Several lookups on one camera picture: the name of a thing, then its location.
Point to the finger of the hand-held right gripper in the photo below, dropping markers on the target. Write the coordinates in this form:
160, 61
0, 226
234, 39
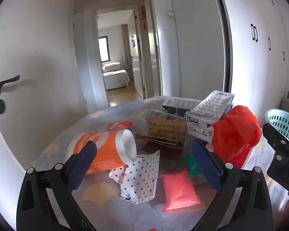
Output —
273, 134

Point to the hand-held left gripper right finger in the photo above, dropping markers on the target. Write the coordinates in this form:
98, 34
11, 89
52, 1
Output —
207, 166

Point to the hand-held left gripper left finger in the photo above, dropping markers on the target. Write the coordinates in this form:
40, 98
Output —
83, 166

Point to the light blue plastic basket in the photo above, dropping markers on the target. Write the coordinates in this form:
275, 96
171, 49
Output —
279, 120

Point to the pink plastic packet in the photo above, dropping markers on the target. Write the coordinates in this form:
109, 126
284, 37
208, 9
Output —
180, 192

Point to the green plastic packet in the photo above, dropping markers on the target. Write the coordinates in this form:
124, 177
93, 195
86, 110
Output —
192, 168

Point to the orange white wipes canister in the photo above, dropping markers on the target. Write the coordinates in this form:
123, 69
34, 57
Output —
103, 149

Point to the red plastic bag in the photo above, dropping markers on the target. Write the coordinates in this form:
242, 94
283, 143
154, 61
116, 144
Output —
236, 134

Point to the flat brown cardboard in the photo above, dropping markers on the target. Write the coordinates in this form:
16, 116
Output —
167, 163

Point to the orange blue packet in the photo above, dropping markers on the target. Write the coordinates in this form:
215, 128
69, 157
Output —
120, 125

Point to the large white printed box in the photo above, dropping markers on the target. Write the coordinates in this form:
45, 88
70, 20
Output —
207, 110

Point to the brown cardboard with writing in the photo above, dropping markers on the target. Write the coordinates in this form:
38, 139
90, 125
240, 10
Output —
163, 130

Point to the white heart-print bag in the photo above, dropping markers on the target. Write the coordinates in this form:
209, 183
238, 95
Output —
139, 180

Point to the white wardrobe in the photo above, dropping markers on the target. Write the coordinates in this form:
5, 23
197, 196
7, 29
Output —
255, 72

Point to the white blue printed box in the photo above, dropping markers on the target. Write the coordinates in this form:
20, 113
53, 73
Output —
178, 104

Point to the white bed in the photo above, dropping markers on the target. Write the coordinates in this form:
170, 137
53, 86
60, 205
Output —
115, 77

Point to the black door lock knob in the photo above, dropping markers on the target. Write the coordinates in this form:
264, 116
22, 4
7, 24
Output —
0, 106

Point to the window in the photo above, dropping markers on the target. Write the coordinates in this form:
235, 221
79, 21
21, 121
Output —
104, 49

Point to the white door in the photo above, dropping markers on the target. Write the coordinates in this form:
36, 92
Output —
38, 53

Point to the beige curtain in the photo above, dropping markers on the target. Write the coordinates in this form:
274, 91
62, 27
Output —
125, 48

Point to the red hanging ornament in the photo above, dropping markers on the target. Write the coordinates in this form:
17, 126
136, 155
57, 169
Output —
143, 16

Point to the black sliding door frame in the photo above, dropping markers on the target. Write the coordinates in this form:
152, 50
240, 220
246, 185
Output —
227, 41

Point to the white wall switch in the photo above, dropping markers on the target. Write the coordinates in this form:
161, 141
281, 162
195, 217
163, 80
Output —
170, 14

